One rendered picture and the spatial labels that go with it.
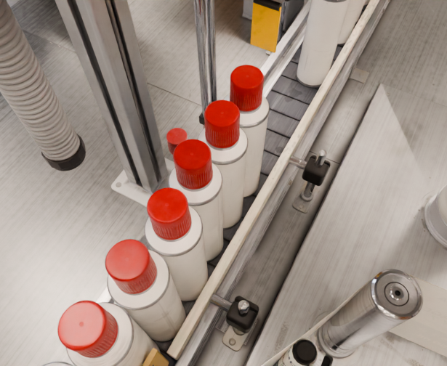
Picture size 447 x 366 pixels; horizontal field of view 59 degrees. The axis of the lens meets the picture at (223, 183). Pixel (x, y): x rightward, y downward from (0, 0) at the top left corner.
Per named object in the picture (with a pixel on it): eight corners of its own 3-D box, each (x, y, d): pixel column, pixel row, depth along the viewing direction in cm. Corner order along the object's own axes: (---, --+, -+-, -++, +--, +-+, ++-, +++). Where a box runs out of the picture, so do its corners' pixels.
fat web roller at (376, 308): (349, 367, 44) (420, 337, 28) (310, 346, 45) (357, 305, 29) (362, 329, 46) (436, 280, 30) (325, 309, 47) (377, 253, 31)
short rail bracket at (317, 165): (312, 208, 60) (329, 164, 49) (294, 200, 60) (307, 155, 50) (320, 192, 61) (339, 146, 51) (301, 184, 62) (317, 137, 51)
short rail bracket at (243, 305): (245, 344, 50) (250, 324, 40) (202, 319, 51) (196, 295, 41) (256, 321, 51) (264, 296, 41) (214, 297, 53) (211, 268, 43)
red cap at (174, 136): (169, 157, 64) (167, 145, 62) (167, 141, 66) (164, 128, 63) (190, 153, 65) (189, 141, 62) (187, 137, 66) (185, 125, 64)
